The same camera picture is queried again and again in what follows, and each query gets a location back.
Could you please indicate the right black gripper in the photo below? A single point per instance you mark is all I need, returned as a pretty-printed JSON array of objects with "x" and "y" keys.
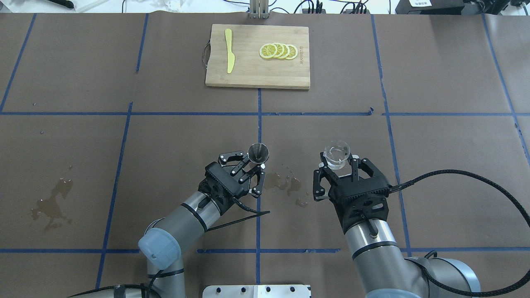
[{"x": 333, "y": 184}]

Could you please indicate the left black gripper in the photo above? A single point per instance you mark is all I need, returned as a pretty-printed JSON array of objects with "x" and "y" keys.
[{"x": 233, "y": 175}]

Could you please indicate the steel double jigger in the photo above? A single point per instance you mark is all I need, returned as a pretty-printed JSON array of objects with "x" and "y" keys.
[{"x": 258, "y": 153}]

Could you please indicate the clear glass cup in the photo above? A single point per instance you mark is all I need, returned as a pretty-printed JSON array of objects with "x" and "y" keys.
[{"x": 336, "y": 154}]

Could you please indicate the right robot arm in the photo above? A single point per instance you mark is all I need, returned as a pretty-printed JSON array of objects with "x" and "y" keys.
[{"x": 385, "y": 273}]

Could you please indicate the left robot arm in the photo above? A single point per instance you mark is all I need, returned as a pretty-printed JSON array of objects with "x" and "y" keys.
[{"x": 163, "y": 244}]

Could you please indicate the bamboo cutting board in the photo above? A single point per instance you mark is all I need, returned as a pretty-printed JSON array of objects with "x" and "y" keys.
[{"x": 250, "y": 69}]

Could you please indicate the yellow plastic knife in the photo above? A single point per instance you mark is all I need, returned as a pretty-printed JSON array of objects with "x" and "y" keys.
[{"x": 230, "y": 55}]

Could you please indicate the lemon slice front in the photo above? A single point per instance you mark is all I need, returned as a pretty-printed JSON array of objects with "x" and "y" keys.
[{"x": 268, "y": 51}]

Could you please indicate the lemon slice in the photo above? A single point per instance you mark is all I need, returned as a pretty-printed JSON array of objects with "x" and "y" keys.
[
  {"x": 293, "y": 52},
  {"x": 268, "y": 51},
  {"x": 286, "y": 52},
  {"x": 280, "y": 50}
]

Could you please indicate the black computer box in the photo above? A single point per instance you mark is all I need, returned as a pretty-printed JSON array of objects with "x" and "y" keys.
[{"x": 439, "y": 7}]

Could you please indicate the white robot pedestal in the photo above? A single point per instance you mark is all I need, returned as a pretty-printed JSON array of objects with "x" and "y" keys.
[{"x": 258, "y": 291}]

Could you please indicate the aluminium frame post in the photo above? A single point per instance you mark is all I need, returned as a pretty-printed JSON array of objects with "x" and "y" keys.
[{"x": 259, "y": 9}]

